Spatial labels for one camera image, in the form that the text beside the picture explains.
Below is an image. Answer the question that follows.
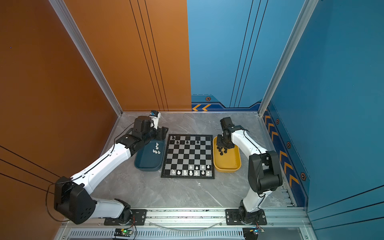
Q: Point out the aluminium corner post left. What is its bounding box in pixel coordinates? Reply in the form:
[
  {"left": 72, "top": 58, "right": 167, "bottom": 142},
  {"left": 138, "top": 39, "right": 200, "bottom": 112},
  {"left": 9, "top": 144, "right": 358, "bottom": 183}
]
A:
[{"left": 49, "top": 0, "right": 123, "bottom": 117}]

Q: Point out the yellow plastic tray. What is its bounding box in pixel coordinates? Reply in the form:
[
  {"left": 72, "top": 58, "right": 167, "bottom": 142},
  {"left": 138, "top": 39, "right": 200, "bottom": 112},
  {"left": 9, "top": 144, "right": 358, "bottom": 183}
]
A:
[{"left": 213, "top": 137, "right": 242, "bottom": 173}]

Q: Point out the right green circuit board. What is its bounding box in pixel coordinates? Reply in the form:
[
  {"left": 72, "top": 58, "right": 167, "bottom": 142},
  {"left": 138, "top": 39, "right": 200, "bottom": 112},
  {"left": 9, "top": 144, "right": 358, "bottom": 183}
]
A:
[{"left": 243, "top": 227, "right": 265, "bottom": 240}]

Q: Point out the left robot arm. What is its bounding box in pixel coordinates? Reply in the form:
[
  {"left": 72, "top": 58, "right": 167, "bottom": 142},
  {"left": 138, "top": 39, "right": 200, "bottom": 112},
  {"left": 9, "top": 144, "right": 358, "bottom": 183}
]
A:
[{"left": 54, "top": 111, "right": 169, "bottom": 225}]

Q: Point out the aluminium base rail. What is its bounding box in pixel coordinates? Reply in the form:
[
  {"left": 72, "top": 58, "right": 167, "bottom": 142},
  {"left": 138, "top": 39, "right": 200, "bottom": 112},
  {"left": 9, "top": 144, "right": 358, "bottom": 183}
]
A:
[{"left": 55, "top": 207, "right": 317, "bottom": 240}]

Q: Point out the aluminium corner post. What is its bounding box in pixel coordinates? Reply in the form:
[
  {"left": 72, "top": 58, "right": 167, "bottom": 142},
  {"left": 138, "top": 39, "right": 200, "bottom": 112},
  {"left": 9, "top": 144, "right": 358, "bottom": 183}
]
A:
[
  {"left": 258, "top": 0, "right": 319, "bottom": 117},
  {"left": 49, "top": 0, "right": 123, "bottom": 117}
]

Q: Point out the left green circuit board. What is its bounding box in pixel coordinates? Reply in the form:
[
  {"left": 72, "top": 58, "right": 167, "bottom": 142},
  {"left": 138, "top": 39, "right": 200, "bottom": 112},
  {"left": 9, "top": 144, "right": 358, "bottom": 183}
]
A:
[{"left": 113, "top": 228, "right": 135, "bottom": 240}]

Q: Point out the green circuit board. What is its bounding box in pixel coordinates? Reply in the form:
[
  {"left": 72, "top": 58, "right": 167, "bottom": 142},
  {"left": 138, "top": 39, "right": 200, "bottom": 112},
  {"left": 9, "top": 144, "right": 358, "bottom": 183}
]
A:
[
  {"left": 243, "top": 227, "right": 265, "bottom": 240},
  {"left": 113, "top": 228, "right": 135, "bottom": 240}
]

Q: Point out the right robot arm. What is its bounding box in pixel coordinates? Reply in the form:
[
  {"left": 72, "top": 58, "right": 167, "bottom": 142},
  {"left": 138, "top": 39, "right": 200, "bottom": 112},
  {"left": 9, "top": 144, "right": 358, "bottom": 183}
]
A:
[{"left": 217, "top": 117, "right": 283, "bottom": 225}]

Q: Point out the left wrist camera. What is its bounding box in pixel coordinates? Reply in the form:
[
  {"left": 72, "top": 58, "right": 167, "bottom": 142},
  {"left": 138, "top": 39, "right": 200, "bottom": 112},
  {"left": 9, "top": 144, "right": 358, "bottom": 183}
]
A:
[{"left": 149, "top": 110, "right": 161, "bottom": 129}]

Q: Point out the black white chessboard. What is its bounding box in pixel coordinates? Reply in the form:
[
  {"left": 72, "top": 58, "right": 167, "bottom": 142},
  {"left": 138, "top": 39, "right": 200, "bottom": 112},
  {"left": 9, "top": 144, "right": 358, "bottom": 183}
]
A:
[{"left": 161, "top": 134, "right": 215, "bottom": 180}]

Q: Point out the teal plastic tray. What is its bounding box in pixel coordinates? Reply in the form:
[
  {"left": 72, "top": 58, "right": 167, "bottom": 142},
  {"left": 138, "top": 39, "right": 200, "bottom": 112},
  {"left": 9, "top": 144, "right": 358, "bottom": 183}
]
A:
[{"left": 134, "top": 140, "right": 165, "bottom": 172}]

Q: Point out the aluminium corner post right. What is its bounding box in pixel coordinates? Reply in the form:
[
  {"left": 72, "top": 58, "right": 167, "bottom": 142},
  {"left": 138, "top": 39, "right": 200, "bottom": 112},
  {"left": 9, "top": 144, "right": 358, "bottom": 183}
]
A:
[{"left": 258, "top": 0, "right": 319, "bottom": 117}]

